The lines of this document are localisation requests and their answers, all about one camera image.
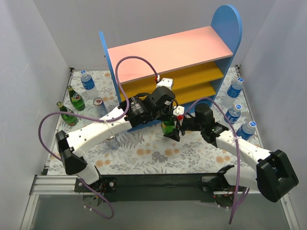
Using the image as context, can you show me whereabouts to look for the green Perrier bottle red label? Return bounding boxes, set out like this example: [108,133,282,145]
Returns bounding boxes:
[67,85,85,111]

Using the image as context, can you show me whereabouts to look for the green Perrier bottle yellow label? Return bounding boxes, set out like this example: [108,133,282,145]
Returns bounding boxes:
[56,102,78,126]

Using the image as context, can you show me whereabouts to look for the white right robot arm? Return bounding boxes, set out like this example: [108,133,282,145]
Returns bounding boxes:
[164,103,299,202]

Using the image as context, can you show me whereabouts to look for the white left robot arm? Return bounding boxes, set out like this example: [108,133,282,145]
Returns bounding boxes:
[56,86,176,192]

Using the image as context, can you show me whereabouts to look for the blue wooden shelf unit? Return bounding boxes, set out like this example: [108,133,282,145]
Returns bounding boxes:
[100,4,242,113]

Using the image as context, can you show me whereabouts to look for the water bottle right middle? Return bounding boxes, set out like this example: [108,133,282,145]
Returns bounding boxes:
[225,104,242,124]

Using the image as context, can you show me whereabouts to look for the water bottle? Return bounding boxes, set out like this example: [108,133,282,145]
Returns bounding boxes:
[222,78,244,108]
[81,70,99,100]
[236,121,257,140]
[225,104,242,124]

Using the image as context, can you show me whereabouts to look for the water bottle right rear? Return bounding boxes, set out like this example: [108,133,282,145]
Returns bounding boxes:
[222,78,244,108]

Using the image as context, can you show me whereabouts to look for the water bottle right front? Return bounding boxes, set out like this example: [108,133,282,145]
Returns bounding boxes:
[236,121,257,140]

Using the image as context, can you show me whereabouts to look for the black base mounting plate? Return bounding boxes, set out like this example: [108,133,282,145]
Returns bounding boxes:
[90,173,234,202]

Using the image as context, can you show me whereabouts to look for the red bull can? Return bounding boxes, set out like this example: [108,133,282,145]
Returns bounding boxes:
[93,97,108,117]

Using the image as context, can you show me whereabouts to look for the water bottle far left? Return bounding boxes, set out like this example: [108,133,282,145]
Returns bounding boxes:
[81,70,99,100]

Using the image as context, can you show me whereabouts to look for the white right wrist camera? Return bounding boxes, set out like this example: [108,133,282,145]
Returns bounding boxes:
[173,105,185,121]

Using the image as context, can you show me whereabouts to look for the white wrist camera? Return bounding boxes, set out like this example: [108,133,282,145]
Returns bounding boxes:
[173,105,185,121]
[155,78,173,90]

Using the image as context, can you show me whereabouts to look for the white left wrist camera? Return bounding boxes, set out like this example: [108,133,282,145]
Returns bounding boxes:
[155,78,173,90]

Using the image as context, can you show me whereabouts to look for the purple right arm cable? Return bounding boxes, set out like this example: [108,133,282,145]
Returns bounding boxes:
[185,97,251,225]

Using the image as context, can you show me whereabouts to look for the aluminium frame rail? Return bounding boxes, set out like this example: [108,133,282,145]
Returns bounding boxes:
[19,174,80,230]

